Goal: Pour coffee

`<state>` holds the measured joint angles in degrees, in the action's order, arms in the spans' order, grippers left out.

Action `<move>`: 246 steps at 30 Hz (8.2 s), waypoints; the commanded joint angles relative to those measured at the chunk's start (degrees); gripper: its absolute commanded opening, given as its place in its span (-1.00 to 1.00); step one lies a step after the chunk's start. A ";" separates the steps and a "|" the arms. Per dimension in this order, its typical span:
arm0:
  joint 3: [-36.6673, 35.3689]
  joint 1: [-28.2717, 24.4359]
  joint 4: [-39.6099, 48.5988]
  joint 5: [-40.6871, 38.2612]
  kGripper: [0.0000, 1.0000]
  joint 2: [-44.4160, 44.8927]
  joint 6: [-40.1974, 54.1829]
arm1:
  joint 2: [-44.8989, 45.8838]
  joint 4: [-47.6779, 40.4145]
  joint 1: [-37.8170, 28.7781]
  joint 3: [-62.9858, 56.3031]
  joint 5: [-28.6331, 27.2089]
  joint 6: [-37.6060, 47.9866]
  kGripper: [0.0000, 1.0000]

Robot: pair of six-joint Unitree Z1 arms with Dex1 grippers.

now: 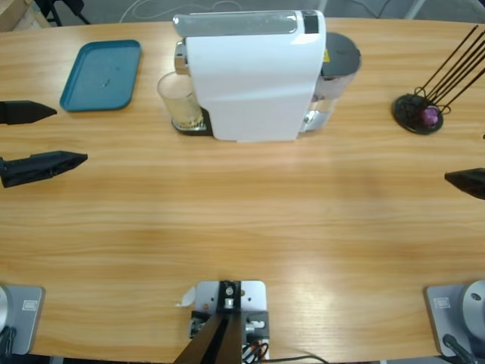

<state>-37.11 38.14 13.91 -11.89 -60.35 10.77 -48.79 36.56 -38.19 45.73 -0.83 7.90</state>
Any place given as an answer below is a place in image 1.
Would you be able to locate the clear drinking glass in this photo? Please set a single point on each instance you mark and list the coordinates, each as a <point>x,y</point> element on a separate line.
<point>180,102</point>

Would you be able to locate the white capsule coffee machine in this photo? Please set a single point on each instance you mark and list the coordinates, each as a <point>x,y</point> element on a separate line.
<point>257,83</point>

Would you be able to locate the purple coffee capsule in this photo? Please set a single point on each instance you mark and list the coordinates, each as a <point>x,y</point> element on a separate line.
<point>430,115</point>

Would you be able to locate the teal plastic tray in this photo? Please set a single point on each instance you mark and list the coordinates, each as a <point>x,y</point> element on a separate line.
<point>98,76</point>

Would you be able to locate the cardboard box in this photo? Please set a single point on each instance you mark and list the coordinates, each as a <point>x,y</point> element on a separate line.
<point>11,15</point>

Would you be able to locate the white table leg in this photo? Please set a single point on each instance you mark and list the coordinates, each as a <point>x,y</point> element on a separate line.
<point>323,4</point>
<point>416,7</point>

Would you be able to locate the clear water tank dark lid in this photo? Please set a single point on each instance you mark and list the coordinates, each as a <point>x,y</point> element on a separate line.
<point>341,57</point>

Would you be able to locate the white tape tab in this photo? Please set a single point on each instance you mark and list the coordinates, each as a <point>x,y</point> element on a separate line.
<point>187,297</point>

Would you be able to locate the black metal frame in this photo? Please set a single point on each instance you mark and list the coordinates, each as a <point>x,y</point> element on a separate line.
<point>68,4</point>

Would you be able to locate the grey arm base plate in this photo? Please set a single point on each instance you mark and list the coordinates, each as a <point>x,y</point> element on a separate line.
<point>443,318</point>
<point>26,318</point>

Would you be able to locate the black camera post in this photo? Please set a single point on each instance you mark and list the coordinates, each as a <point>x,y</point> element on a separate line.
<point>218,341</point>

